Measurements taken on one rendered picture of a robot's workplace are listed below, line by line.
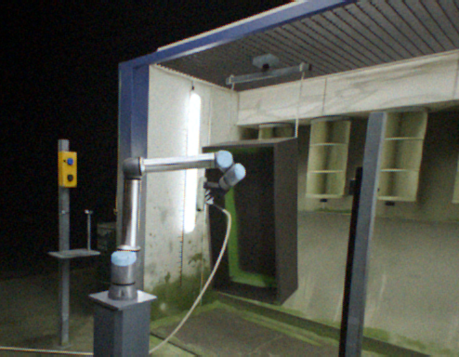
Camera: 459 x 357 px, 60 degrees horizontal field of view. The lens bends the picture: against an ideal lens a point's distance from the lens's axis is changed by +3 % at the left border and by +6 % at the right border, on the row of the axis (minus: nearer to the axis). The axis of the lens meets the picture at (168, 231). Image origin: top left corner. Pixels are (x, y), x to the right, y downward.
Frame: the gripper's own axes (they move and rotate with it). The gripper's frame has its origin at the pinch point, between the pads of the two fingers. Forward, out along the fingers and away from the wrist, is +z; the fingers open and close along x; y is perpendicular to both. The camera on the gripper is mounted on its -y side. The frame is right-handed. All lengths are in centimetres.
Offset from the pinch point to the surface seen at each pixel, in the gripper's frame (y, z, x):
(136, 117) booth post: -54, 28, 78
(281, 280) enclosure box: 80, 10, -26
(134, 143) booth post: -46, 39, 63
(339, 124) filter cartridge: 107, -43, 123
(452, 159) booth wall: 177, -84, 86
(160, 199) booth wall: -2, 68, 48
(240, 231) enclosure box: 66, 39, 28
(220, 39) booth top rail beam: -40, -64, 65
